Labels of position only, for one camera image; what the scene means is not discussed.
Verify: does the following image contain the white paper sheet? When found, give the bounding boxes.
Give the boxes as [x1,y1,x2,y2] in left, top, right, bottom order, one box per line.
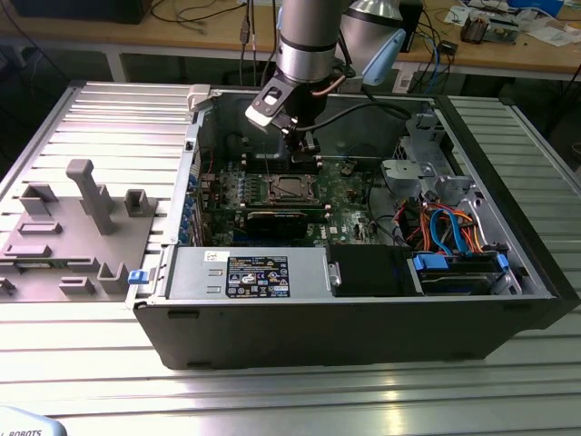
[526,25,577,46]

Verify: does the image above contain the green motherboard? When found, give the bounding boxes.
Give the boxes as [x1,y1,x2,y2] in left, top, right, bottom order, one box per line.
[199,156,397,250]

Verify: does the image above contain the wooden workbench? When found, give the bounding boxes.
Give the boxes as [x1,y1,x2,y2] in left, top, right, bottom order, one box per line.
[0,0,581,85]

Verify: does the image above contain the copper coil heatsink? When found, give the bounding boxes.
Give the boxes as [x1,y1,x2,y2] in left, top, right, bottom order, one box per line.
[460,13,489,45]

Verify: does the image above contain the pale blue teach pendant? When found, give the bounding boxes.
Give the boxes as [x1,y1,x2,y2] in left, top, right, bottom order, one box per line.
[0,403,69,436]

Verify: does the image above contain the large black box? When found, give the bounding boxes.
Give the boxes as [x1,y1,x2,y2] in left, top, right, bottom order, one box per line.
[8,0,151,26]

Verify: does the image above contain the hard disk in blue carrier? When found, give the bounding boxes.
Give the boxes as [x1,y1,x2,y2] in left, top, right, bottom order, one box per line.
[410,252,509,296]

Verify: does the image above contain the grey power supply unit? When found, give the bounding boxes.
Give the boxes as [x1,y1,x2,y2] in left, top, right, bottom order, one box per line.
[163,246,333,301]

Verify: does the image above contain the grey parts rack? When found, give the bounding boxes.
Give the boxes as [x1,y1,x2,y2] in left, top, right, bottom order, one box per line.
[0,158,161,304]

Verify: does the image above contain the black camera cable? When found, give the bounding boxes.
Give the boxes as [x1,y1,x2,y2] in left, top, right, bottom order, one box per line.
[292,102,412,133]

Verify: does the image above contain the grey case release latch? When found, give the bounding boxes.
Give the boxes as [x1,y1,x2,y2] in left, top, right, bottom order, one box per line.
[187,84,213,113]

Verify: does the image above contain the blue wire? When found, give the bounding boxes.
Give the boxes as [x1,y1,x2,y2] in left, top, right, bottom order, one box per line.
[428,206,471,258]

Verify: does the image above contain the upright black desktop box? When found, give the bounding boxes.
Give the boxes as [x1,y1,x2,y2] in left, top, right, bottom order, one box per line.
[399,0,426,54]

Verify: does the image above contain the grey metal caddy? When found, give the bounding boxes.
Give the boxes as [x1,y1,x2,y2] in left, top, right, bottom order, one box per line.
[487,15,521,45]

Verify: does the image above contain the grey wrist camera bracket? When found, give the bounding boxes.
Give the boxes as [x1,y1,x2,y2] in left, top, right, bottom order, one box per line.
[335,72,365,92]

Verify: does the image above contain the blue box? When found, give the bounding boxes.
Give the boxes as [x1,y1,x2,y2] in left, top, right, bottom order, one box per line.
[507,0,566,15]

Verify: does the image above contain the black plastic shroud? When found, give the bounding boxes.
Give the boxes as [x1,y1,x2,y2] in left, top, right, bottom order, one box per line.
[327,243,414,299]

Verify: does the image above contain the black open PC case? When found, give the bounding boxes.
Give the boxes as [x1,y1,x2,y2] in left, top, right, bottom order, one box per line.
[124,84,581,372]

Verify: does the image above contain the black graphics card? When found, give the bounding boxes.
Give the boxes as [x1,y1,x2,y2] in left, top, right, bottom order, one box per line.
[243,208,310,241]

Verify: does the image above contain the silver CPU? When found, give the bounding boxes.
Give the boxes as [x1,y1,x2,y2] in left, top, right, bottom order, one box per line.
[277,177,306,197]

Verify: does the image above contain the orange power wires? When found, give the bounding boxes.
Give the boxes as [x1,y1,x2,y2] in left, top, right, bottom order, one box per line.
[394,202,489,254]

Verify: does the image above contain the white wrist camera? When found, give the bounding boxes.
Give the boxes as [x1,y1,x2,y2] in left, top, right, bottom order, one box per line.
[244,81,297,133]

